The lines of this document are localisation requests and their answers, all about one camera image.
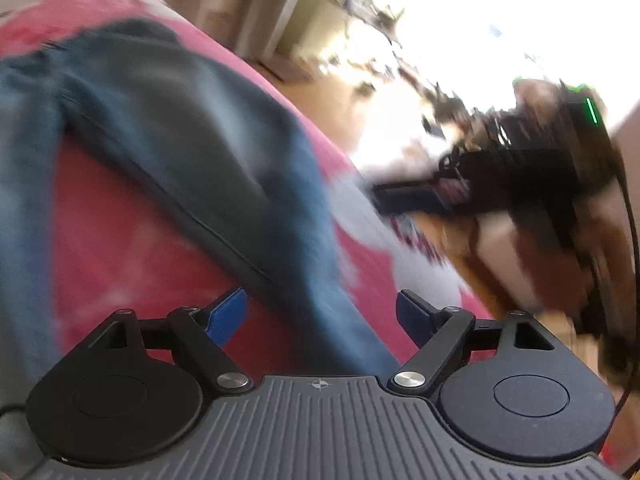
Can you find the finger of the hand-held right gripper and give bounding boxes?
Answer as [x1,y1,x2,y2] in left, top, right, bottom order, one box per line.
[372,152,476,216]

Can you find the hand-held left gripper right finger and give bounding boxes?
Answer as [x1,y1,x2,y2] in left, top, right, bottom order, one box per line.
[388,289,557,396]

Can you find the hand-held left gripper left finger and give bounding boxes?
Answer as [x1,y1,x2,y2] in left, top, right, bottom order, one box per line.
[87,288,252,394]

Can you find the blue jeans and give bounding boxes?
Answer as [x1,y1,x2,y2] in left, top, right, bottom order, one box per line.
[0,17,401,391]

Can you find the person's right hand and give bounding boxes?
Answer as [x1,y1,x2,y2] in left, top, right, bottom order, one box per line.
[517,225,595,312]

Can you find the pink floral blanket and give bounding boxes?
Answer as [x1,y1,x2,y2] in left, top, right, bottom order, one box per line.
[0,0,496,480]

